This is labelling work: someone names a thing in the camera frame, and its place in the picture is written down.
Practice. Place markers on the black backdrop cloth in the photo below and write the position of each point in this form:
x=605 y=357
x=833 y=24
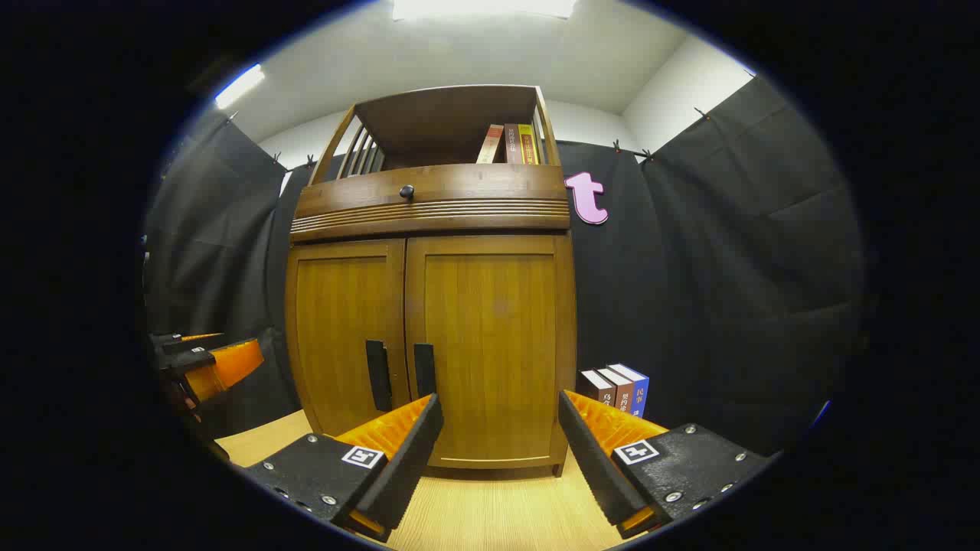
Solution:
x=727 y=268

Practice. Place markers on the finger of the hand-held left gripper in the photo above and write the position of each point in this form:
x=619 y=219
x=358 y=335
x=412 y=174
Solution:
x=187 y=341
x=230 y=366

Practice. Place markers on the wooden cabinet drawer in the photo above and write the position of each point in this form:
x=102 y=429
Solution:
x=475 y=187

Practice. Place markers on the dark brown book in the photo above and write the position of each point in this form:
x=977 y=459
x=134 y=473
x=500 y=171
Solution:
x=596 y=386

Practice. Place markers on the blue book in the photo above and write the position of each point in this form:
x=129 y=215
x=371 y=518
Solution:
x=639 y=394

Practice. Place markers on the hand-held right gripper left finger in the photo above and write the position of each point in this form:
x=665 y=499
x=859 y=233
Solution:
x=406 y=467

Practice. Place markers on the wooden double-door shoe cabinet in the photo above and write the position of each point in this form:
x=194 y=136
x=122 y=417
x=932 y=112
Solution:
x=459 y=207

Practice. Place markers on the black drawer knob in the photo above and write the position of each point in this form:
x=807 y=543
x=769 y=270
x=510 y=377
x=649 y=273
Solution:
x=406 y=191

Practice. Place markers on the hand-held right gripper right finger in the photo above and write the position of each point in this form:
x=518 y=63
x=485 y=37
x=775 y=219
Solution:
x=597 y=467

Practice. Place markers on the beige red book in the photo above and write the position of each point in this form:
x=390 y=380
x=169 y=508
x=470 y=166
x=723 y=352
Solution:
x=490 y=145

